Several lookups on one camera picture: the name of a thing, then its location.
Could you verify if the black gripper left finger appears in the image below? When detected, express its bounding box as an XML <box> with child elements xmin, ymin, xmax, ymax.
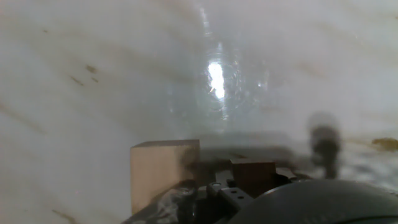
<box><xmin>206</xmin><ymin>169</ymin><xmax>255</xmax><ymax>224</ymax></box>

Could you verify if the crinkled clear plastic wrap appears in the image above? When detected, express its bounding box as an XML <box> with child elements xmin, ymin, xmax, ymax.
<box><xmin>154</xmin><ymin>185</ymin><xmax>198</xmax><ymax>224</ymax></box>

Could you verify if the small wooden cube block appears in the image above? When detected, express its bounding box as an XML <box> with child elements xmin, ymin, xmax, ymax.
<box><xmin>230</xmin><ymin>159</ymin><xmax>277</xmax><ymax>198</ymax></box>

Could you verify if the large wooden cube block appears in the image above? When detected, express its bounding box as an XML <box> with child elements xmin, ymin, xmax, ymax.
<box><xmin>130</xmin><ymin>139</ymin><xmax>200</xmax><ymax>216</ymax></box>

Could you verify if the marble pattern table sheet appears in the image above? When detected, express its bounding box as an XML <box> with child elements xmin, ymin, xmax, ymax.
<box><xmin>0</xmin><ymin>0</ymin><xmax>398</xmax><ymax>224</ymax></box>

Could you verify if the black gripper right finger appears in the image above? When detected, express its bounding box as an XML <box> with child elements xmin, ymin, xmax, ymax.
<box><xmin>275</xmin><ymin>167</ymin><xmax>312</xmax><ymax>188</ymax></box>

